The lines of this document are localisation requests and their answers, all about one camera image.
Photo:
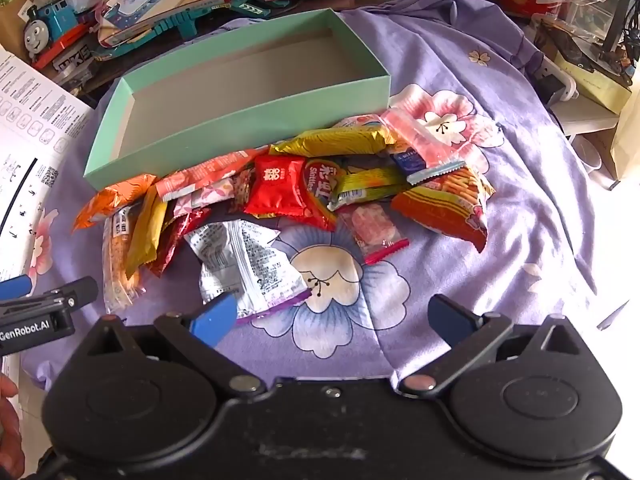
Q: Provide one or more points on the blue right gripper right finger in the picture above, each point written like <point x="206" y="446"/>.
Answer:
<point x="450" y="321"/>

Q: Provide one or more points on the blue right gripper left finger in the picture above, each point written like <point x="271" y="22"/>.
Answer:
<point x="215" y="320"/>

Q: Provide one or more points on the blue sea salt cracker packet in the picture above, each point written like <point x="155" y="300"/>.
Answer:
<point x="406" y="158"/>

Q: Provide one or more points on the pink white patterned packet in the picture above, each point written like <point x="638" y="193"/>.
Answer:
<point x="211" y="194"/>

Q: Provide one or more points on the orange red long snack packet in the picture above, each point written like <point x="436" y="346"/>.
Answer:
<point x="188" y="180"/>

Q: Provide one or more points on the silver white snack packet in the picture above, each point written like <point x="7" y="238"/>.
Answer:
<point x="239" y="258"/>

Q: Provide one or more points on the orange Winsun snack packet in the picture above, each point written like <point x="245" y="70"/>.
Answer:
<point x="111" y="199"/>

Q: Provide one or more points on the clear pink jelly packet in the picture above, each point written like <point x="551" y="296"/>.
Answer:
<point x="440" y="157"/>

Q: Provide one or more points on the teal toy track bridge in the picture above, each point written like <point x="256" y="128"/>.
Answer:
<point x="184" y="23"/>

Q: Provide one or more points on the blue Thomas toy train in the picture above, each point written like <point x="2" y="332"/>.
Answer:
<point x="55" y="35"/>

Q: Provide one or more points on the yellow gold long snack bag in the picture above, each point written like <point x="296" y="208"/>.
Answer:
<point x="361" y="140"/>

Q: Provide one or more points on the red Skittles bag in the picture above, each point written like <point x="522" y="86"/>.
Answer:
<point x="321" y="177"/>

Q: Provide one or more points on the small flowery candy packet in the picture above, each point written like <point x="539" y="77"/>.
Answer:
<point x="242" y="185"/>

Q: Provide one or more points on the person's left hand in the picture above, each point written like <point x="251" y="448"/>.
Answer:
<point x="12" y="455"/>

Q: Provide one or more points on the clear orange cracker packet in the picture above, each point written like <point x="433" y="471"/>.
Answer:
<point x="119" y="291"/>

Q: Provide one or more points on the orange chips snack bag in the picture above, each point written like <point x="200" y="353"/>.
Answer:
<point x="453" y="204"/>

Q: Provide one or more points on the red double-happiness candy packet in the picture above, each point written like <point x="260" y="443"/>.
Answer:
<point x="278" y="187"/>

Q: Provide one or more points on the yellow green snack bar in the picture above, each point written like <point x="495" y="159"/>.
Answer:
<point x="368" y="185"/>

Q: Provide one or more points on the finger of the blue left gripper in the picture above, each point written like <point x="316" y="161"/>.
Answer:
<point x="14" y="288"/>

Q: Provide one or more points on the white printed instruction sheet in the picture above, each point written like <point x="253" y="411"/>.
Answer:
<point x="40" y="122"/>

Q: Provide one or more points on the small red-edged candy packet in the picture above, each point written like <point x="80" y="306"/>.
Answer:
<point x="373" y="230"/>

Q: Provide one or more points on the pink blue wafer packet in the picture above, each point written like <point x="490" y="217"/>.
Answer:
<point x="365" y="120"/>

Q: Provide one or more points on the white power strip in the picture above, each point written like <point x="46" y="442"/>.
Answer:
<point x="551" y="83"/>

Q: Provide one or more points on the dark red Surely Love packet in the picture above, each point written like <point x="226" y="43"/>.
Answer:
<point x="172" y="238"/>

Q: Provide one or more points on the yellow barcode snack bar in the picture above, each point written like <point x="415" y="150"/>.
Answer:
<point x="146" y="237"/>

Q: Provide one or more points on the mint green cardboard box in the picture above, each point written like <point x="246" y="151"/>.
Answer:
<point x="255" y="85"/>

